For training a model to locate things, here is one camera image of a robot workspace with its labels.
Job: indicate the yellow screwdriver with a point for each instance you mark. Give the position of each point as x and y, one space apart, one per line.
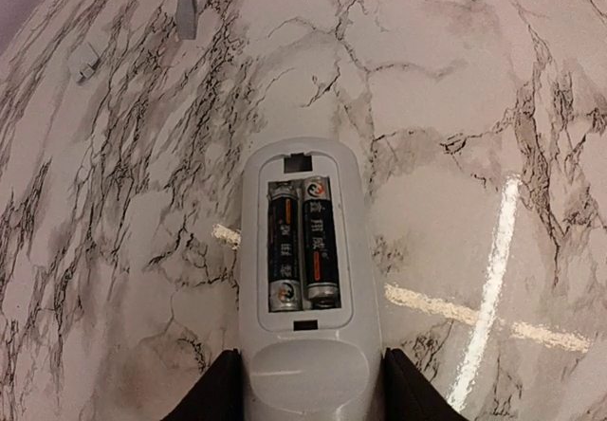
186 19

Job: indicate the black AAA battery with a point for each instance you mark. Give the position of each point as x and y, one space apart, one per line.
322 279
283 259

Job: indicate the white remote control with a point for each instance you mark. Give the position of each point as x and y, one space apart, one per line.
309 327

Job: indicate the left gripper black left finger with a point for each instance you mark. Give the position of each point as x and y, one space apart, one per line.
217 395

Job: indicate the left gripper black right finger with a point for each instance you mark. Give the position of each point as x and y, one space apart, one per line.
409 395

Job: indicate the white battery cover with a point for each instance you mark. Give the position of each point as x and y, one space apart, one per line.
82 63

